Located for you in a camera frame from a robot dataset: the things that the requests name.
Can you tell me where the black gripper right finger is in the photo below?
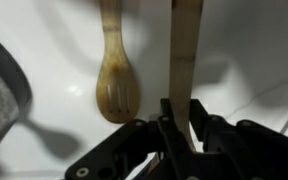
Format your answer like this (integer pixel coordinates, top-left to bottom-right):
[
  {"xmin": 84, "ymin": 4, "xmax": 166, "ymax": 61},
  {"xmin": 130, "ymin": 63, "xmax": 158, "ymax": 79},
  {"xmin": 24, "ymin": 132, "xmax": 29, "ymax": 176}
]
[{"xmin": 189, "ymin": 99, "xmax": 212, "ymax": 142}]

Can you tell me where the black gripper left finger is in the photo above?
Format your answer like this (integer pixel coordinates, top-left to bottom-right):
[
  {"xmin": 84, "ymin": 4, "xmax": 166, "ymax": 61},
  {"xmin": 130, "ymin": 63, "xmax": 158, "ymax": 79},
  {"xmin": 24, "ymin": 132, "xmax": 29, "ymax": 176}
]
[{"xmin": 158, "ymin": 99, "xmax": 191, "ymax": 157}]

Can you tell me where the plain wooden spoon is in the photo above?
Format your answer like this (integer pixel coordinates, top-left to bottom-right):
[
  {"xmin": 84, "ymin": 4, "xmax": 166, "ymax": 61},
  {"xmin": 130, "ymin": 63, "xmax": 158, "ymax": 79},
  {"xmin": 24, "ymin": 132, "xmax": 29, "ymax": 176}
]
[{"xmin": 169, "ymin": 0, "xmax": 203, "ymax": 151}]

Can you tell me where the slotted wooden spoon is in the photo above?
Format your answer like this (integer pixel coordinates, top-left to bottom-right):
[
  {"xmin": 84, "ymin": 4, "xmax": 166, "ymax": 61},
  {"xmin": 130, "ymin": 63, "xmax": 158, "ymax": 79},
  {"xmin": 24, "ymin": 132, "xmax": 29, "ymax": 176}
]
[{"xmin": 96, "ymin": 0, "xmax": 140, "ymax": 124}]

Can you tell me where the dark pan with lid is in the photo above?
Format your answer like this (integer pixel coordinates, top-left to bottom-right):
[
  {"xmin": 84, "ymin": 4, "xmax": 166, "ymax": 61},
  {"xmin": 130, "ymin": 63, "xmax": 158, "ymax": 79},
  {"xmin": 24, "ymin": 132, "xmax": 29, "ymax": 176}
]
[{"xmin": 0, "ymin": 43, "xmax": 32, "ymax": 143}]

